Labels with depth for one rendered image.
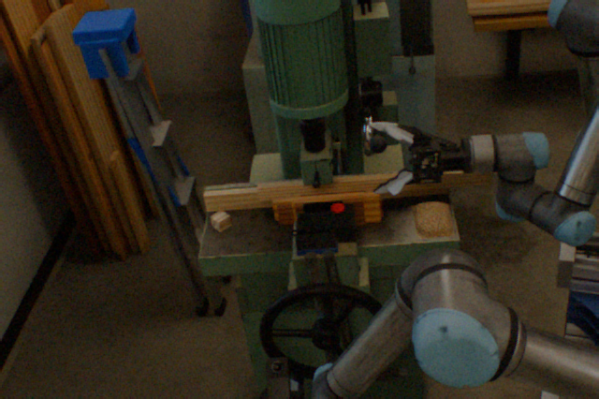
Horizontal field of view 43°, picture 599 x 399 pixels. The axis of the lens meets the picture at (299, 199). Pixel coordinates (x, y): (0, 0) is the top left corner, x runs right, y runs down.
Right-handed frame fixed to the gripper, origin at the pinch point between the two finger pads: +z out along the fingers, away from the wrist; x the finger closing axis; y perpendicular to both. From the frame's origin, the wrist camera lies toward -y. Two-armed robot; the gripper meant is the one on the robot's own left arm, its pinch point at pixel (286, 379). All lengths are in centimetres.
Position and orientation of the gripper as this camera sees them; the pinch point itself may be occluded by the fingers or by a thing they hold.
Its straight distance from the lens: 168.6
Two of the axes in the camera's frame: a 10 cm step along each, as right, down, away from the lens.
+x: 9.9, -0.8, -0.9
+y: 0.9, 9.9, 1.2
